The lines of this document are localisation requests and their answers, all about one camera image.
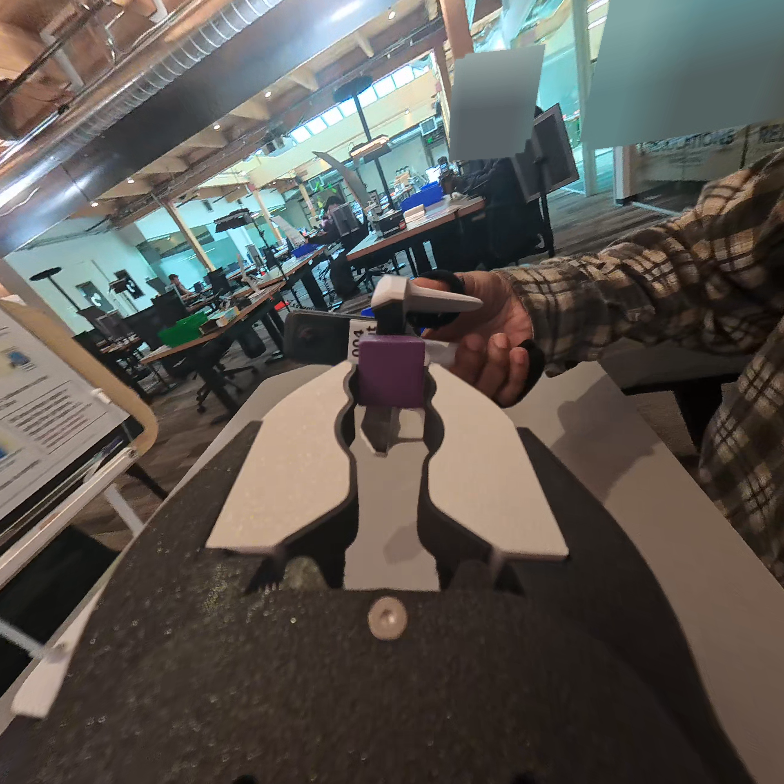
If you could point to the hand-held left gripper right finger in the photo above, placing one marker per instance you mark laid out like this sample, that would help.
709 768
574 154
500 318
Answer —
490 484

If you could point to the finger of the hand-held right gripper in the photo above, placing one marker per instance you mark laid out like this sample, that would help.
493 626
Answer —
411 424
378 429

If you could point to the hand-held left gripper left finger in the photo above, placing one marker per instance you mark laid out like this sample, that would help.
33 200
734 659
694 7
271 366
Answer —
288 478

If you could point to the purple cube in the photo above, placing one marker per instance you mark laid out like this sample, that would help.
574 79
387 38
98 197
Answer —
392 370

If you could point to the person's right forearm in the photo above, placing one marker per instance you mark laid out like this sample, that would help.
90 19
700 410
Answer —
643 288

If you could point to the person's right hand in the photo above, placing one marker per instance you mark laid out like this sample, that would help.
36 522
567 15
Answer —
496 306

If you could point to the black cardboard box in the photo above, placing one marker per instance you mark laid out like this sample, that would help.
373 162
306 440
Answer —
392 225

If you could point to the green plastic crate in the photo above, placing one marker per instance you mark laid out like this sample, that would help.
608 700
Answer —
184 332

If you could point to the wooden desk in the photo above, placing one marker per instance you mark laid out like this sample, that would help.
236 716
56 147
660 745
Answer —
422 228
165 354

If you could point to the white tablet stand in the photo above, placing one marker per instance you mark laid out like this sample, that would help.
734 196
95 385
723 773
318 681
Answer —
67 514

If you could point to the wood-framed instruction board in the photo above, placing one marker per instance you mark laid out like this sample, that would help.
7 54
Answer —
49 416

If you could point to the black floor lamp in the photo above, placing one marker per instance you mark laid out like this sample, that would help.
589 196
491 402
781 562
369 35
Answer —
354 92
46 274

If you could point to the person's plaid shirt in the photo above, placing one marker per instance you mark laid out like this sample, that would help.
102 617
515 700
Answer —
747 465

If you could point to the grey monitor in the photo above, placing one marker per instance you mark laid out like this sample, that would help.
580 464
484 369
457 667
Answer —
551 153

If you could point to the silver ventilation duct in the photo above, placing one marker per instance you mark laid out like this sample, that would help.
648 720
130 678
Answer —
214 37

